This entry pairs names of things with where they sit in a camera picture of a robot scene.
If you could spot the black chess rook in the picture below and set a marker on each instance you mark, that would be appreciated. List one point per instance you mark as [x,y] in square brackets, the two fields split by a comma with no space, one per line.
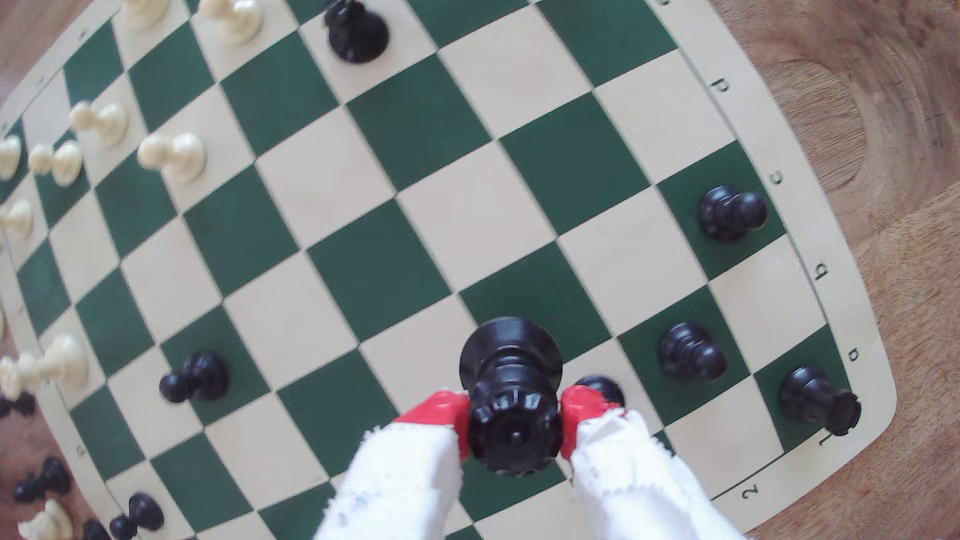
[810,394]

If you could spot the white chess rook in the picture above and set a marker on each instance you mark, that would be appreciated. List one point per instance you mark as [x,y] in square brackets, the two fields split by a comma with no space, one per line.
[7,157]

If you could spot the black chess queen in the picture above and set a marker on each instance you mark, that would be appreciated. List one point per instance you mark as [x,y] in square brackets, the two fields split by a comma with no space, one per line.
[514,420]

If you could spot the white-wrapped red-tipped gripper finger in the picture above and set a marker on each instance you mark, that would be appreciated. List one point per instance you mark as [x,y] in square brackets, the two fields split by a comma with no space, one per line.
[630,487]
[397,487]

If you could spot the black chess pawn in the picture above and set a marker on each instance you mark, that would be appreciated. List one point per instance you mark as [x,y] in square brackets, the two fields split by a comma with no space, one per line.
[724,214]
[686,351]
[95,531]
[604,388]
[202,375]
[24,403]
[54,474]
[146,510]

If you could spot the green and cream chess mat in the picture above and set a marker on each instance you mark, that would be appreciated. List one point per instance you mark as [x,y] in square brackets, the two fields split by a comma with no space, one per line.
[375,270]

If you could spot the white chess knight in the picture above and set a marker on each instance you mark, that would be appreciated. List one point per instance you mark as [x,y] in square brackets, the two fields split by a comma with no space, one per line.
[49,523]

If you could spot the white chess queen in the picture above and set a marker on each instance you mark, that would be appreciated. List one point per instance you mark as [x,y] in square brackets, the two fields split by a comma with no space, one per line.
[64,360]

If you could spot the white chess pawn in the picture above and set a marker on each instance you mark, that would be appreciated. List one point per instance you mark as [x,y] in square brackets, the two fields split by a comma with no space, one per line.
[240,22]
[111,124]
[16,219]
[184,157]
[66,163]

